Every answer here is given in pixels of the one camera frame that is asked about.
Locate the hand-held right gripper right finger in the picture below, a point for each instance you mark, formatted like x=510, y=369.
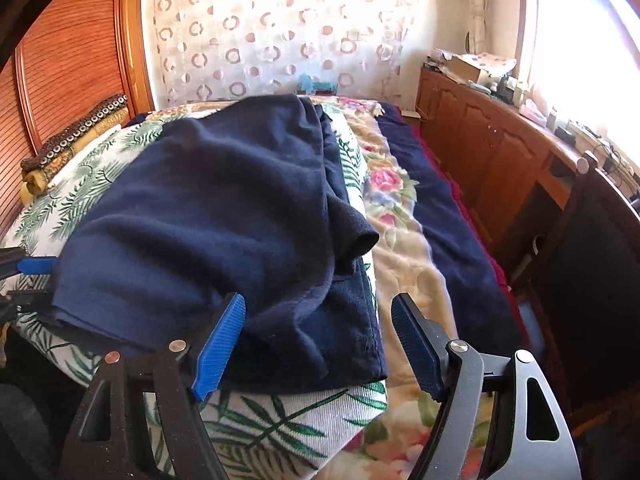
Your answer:
x=417, y=350

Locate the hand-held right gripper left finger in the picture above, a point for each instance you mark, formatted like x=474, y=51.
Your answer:
x=220, y=350

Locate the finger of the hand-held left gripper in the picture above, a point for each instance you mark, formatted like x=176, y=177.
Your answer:
x=25, y=301
x=37, y=265

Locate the navy blue garment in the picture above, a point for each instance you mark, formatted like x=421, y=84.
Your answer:
x=200, y=200

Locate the floral blanket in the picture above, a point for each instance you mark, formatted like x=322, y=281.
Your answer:
x=400, y=270

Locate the yellow pillow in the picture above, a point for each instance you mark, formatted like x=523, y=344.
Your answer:
x=55, y=172

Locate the green leaf-print cloth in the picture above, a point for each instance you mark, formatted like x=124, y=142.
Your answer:
x=280, y=425

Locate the navy blue blanket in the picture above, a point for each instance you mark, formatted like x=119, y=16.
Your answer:
x=450, y=230

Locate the circle-patterned pillow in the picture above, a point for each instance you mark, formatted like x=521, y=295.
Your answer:
x=75, y=135

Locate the dark wooden chair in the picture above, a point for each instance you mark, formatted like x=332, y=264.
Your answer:
x=595, y=285

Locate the wooden cabinet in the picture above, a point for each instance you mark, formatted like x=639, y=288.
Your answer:
x=480, y=140

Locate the black small device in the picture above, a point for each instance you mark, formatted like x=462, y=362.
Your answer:
x=566, y=135

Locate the cardboard box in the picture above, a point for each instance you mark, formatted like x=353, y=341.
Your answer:
x=465, y=69

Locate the floral-print paper sheet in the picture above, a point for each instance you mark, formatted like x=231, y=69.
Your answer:
x=492, y=61

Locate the circle-print sheer curtain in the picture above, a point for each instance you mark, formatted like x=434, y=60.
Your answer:
x=280, y=25

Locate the white window curtain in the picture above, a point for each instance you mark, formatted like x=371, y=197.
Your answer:
x=475, y=5

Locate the window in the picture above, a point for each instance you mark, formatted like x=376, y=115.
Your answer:
x=580, y=40

